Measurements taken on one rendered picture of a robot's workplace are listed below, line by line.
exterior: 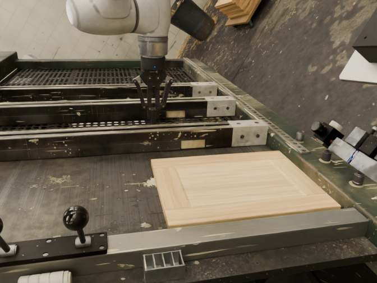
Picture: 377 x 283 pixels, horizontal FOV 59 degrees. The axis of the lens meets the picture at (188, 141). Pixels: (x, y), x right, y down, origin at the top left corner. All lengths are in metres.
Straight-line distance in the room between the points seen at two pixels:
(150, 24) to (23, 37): 5.28
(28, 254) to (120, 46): 5.67
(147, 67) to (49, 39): 5.18
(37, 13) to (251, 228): 5.75
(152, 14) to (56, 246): 0.63
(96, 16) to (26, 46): 5.31
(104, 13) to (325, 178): 0.68
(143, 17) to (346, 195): 0.68
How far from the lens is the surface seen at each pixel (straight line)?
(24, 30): 6.18
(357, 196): 0.85
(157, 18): 0.97
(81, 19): 0.89
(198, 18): 5.35
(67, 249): 0.63
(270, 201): 0.81
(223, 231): 0.66
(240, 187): 0.85
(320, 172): 0.92
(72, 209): 0.53
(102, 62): 2.37
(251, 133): 1.12
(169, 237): 0.64
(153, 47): 0.99
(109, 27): 0.91
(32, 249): 0.65
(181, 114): 1.35
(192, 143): 1.07
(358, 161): 1.09
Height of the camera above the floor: 1.55
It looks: 23 degrees down
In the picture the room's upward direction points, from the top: 61 degrees counter-clockwise
